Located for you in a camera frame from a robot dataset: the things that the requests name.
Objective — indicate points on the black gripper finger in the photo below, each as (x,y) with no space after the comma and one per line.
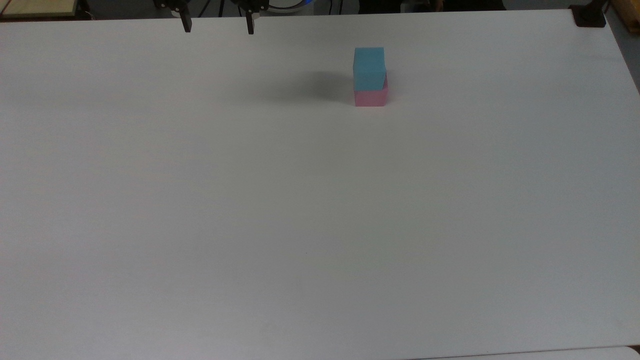
(250,22)
(186,22)

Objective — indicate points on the blue cube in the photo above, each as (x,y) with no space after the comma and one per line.
(370,67)

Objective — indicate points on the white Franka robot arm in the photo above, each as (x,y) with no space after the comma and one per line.
(290,5)

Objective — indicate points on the pink cube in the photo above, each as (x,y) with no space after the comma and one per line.
(371,98)

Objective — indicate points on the yellow flat board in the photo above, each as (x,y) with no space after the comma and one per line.
(35,6)

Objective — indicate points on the light wooden board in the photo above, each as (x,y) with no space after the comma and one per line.
(630,12)

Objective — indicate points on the white adjoining table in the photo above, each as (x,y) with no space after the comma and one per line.
(550,356)

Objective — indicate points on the black camera stand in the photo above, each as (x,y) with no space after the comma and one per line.
(589,17)

